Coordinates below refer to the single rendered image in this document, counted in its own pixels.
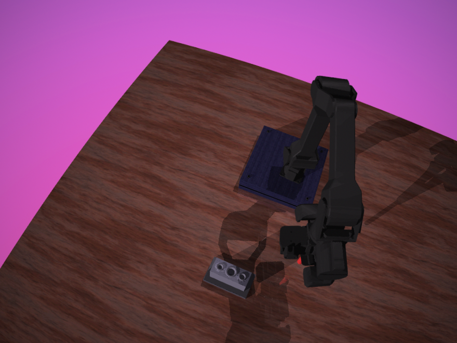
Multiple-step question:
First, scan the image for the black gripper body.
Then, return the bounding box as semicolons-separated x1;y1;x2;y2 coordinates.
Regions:
295;203;334;287

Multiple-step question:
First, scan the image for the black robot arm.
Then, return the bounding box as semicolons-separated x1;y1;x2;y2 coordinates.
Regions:
279;76;364;280

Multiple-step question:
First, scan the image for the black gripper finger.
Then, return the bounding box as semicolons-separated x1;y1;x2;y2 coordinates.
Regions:
300;255;314;266

